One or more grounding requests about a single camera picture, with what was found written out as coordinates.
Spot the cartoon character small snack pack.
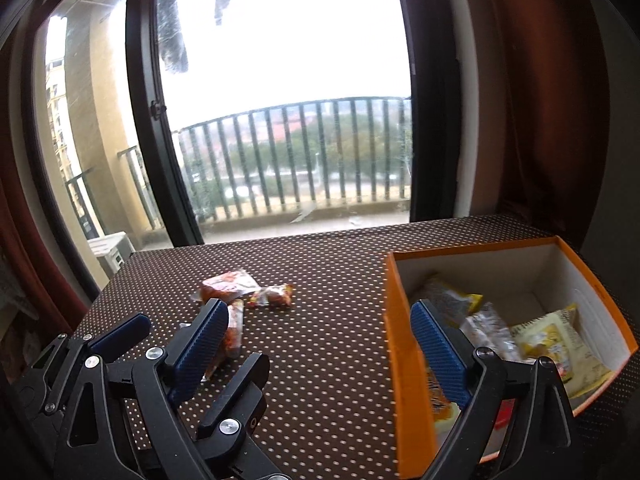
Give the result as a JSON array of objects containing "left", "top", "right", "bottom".
[{"left": 426, "top": 367, "right": 460, "bottom": 446}]

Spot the yellow cartoon snack bag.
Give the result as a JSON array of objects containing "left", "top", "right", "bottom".
[{"left": 510, "top": 304, "right": 612, "bottom": 399}]

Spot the red white snack bag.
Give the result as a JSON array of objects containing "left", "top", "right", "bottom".
[{"left": 460, "top": 302, "right": 523, "bottom": 362}]

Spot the orange cardboard box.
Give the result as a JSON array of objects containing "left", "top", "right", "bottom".
[{"left": 384, "top": 236, "right": 639, "bottom": 479}]

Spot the olive yellow snack bag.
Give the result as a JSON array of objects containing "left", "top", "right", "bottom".
[{"left": 416, "top": 275, "right": 484, "bottom": 327}]

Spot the white air conditioner unit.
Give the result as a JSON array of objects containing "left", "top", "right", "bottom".
[{"left": 88, "top": 231, "right": 136, "bottom": 278}]

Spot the long red white snack stick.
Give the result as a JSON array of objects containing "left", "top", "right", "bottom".
[{"left": 201, "top": 299, "right": 244, "bottom": 382}]

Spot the red brown snack wrapper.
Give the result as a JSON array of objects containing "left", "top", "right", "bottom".
[{"left": 190, "top": 270, "right": 260, "bottom": 304}]

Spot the small wrapped candy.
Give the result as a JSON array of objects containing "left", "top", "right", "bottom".
[{"left": 245, "top": 283, "right": 294, "bottom": 308}]

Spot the brown polka dot tablecloth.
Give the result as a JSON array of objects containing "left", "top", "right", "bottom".
[{"left": 69, "top": 213, "right": 640, "bottom": 480}]

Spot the balcony metal railing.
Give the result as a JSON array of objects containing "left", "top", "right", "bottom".
[{"left": 46, "top": 96, "right": 412, "bottom": 250}]

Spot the red brown curtain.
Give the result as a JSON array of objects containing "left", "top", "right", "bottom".
[{"left": 491, "top": 0, "right": 610, "bottom": 248}]

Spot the black window frame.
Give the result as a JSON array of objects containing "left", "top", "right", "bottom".
[{"left": 125, "top": 0, "right": 462, "bottom": 247}]

